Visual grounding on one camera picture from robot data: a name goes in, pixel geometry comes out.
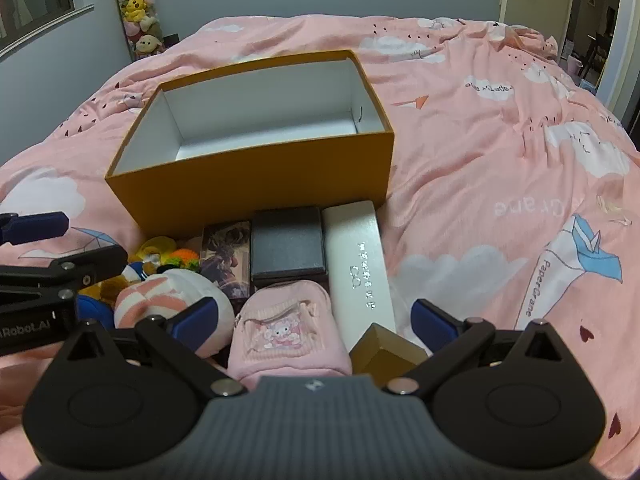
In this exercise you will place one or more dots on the orange plush toy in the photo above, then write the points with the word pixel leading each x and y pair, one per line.
pixel 185 259

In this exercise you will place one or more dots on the pink pouch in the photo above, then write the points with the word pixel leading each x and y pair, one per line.
pixel 285 330

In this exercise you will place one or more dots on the yellow plush toy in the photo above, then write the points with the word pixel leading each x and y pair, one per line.
pixel 157 246

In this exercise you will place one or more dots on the black wall socket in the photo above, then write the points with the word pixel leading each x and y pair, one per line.
pixel 170 39

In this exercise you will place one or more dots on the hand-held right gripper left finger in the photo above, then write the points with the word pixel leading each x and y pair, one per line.
pixel 197 317

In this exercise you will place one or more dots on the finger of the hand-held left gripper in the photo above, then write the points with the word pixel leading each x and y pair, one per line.
pixel 75 265
pixel 40 226

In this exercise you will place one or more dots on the duck plush toy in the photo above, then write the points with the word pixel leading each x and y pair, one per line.
pixel 134 272

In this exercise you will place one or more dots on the long white box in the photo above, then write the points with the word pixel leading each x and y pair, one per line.
pixel 355 260

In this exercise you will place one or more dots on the orange cardboard box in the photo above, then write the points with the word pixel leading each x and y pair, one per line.
pixel 250 180

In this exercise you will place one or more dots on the beige door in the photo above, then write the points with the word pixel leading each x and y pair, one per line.
pixel 540 0

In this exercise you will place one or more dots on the brown dog plush toy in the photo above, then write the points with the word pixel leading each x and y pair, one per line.
pixel 107 287

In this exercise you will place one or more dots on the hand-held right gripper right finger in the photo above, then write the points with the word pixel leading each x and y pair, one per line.
pixel 432 325

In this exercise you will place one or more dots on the hanging column of plush toys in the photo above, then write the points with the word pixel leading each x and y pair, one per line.
pixel 137 10

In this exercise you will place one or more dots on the dark wooden chair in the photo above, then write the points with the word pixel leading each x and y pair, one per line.
pixel 596 52

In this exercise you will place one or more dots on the pink printed blanket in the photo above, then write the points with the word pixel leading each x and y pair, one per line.
pixel 475 160

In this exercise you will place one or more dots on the gold box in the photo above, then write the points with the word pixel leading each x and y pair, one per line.
pixel 385 355

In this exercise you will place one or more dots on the black square box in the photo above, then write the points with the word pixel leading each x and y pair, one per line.
pixel 287 245

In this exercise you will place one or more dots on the picture print box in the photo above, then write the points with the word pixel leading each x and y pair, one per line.
pixel 227 260

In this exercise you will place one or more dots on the pink striped white plush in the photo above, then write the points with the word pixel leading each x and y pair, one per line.
pixel 150 300

